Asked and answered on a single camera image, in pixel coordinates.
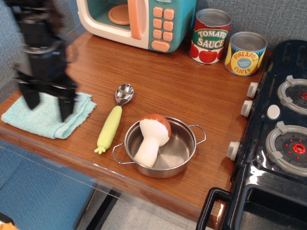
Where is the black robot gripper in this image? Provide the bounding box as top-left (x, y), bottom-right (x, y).
top-left (14, 40), bottom-right (77, 122)

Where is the orange plush object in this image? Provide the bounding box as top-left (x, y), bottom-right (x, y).
top-left (0, 222), bottom-right (19, 230)

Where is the plush brown mushroom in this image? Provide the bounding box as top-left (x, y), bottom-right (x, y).
top-left (134, 114), bottom-right (172, 168)

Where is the tomato sauce can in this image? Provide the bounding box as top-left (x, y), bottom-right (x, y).
top-left (189, 8), bottom-right (232, 64)

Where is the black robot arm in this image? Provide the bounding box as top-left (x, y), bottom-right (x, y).
top-left (5, 0), bottom-right (77, 121)

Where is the pineapple slices can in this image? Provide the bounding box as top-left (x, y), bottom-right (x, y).
top-left (224, 31), bottom-right (268, 76)

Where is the small steel pot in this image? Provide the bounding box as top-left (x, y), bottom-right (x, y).
top-left (112, 116), bottom-right (207, 179)

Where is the teal toy microwave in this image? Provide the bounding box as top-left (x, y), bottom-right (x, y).
top-left (77, 0), bottom-right (196, 53)

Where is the light blue towel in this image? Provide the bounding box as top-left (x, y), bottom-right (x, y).
top-left (1, 92), bottom-right (96, 139)

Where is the black toy stove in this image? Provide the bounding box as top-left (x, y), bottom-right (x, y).
top-left (197, 40), bottom-right (307, 230)

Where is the spoon with green handle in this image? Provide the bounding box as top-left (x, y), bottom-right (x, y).
top-left (94, 83), bottom-right (134, 154)

